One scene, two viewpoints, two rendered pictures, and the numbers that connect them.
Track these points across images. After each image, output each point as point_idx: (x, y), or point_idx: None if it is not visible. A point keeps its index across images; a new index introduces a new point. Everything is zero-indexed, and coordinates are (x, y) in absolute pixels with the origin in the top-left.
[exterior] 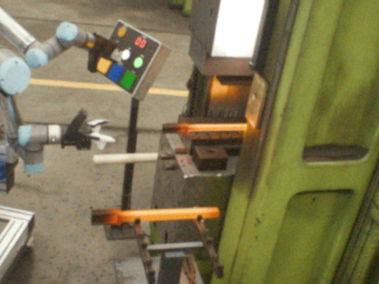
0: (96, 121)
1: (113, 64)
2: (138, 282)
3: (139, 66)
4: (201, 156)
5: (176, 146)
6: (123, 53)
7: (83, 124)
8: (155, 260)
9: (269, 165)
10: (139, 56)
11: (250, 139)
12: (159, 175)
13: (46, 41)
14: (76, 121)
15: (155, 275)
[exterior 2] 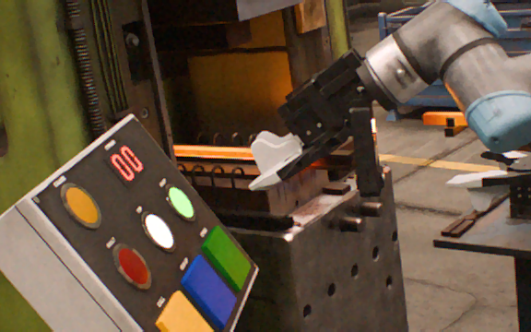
0: (481, 174)
1: (184, 294)
2: None
3: (192, 206)
4: (349, 137)
5: (325, 200)
6: (157, 236)
7: (525, 166)
8: (497, 243)
9: (348, 48)
10: (162, 191)
11: (312, 60)
12: (328, 323)
13: None
14: None
15: (516, 231)
